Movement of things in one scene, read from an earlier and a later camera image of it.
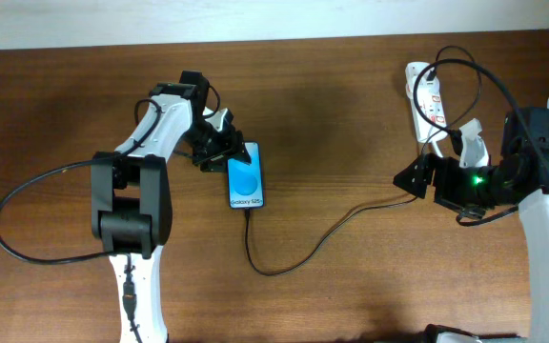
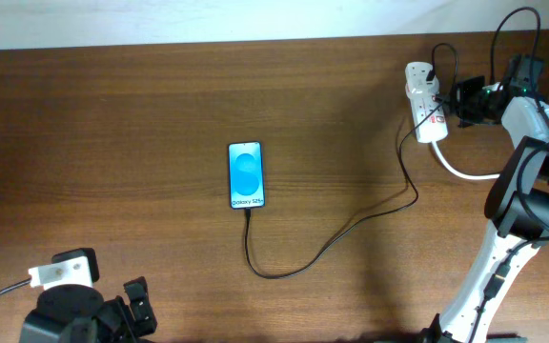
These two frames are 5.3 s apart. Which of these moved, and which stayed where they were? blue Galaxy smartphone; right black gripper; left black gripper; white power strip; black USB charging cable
Moved: right black gripper; left black gripper; black USB charging cable
Stayed: white power strip; blue Galaxy smartphone
